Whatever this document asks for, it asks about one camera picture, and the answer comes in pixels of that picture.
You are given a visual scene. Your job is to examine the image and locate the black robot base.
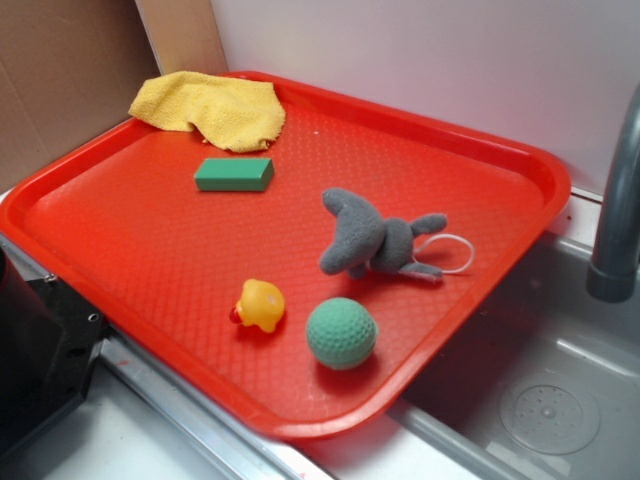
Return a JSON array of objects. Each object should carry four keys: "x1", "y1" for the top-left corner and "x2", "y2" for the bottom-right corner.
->
[{"x1": 1, "y1": 252, "x2": 105, "y2": 459}]

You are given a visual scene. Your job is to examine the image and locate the brown cardboard panel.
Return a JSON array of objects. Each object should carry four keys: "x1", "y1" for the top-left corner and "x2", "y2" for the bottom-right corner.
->
[{"x1": 1, "y1": 1, "x2": 227, "y2": 191}]

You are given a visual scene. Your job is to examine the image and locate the yellow cloth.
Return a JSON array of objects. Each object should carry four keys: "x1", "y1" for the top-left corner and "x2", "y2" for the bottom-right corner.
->
[{"x1": 129, "y1": 71, "x2": 286, "y2": 153}]

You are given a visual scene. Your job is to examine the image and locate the yellow rubber duck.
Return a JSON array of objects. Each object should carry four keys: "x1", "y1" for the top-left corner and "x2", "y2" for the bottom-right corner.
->
[{"x1": 229, "y1": 279, "x2": 286, "y2": 334}]

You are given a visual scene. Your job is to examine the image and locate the grey faucet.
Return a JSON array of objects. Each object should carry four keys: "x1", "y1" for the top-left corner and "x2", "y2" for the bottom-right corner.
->
[{"x1": 586, "y1": 90, "x2": 639, "y2": 303}]

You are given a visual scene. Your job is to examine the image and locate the green dimpled ball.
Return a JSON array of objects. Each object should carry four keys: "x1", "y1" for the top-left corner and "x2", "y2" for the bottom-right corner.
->
[{"x1": 306, "y1": 297, "x2": 379, "y2": 371}]

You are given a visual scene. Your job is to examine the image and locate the grey plastic sink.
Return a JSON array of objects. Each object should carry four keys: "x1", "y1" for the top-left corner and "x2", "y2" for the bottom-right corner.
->
[{"x1": 303, "y1": 234, "x2": 639, "y2": 479}]

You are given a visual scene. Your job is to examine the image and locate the green rectangular block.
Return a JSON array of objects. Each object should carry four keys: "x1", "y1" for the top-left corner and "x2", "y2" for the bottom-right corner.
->
[{"x1": 194, "y1": 158, "x2": 275, "y2": 192}]

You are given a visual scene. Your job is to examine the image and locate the red plastic tray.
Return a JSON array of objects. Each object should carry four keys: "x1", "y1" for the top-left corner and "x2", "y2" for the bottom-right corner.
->
[{"x1": 1, "y1": 78, "x2": 571, "y2": 440}]

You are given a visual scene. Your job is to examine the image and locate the grey plush toy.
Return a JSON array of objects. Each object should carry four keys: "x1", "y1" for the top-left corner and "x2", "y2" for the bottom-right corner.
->
[{"x1": 319, "y1": 188, "x2": 476, "y2": 283}]

